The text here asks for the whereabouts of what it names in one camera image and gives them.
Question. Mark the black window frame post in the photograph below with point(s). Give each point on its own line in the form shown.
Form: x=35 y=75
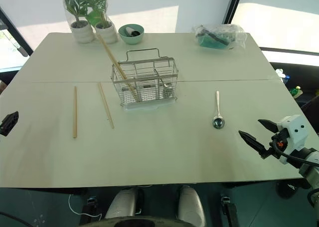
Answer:
x=231 y=5
x=15 y=33

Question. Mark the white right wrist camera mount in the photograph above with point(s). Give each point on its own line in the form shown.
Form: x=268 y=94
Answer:
x=295 y=128

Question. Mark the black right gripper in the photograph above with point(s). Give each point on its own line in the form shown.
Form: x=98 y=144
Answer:
x=278 y=143

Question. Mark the green bowl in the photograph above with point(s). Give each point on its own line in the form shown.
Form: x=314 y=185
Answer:
x=130 y=38

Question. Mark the black table foot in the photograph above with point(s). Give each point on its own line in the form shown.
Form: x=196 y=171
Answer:
x=229 y=209
x=88 y=209

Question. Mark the metal spoon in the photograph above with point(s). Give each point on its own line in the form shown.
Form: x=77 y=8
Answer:
x=218 y=107
x=167 y=88

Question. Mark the silver left robot leg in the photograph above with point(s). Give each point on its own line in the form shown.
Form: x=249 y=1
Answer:
x=122 y=204

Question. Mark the clear plastic bag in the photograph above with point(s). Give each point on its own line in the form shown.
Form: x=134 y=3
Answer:
x=236 y=36

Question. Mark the plant in white pot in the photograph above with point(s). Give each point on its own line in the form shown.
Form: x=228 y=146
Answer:
x=81 y=31
x=107 y=32

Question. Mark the dark rounded robot torso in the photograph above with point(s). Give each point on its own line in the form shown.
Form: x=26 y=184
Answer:
x=134 y=222

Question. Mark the green yellow toy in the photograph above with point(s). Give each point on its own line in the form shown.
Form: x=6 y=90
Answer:
x=296 y=91

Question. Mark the black and white cylinder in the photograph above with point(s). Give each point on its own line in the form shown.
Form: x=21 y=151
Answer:
x=132 y=32

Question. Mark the silver right robot leg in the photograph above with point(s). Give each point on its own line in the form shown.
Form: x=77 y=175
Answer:
x=190 y=204

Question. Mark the wooden chopstick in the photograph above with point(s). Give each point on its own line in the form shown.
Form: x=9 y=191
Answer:
x=106 y=104
x=112 y=55
x=109 y=53
x=74 y=112

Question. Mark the white drip tray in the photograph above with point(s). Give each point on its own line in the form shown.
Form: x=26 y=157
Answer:
x=149 y=108

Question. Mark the clear plastic plant sleeve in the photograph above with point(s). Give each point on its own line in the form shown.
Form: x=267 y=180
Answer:
x=67 y=15

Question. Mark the silver robot leg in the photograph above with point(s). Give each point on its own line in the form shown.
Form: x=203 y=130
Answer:
x=190 y=204
x=122 y=204

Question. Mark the white plastic bottle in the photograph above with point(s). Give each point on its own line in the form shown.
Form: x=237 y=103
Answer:
x=282 y=74

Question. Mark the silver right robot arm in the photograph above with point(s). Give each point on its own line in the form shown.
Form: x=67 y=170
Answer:
x=310 y=164

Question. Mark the green sponge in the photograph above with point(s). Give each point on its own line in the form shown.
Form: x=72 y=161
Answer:
x=210 y=43

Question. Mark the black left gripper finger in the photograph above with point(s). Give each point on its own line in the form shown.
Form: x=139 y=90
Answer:
x=9 y=122

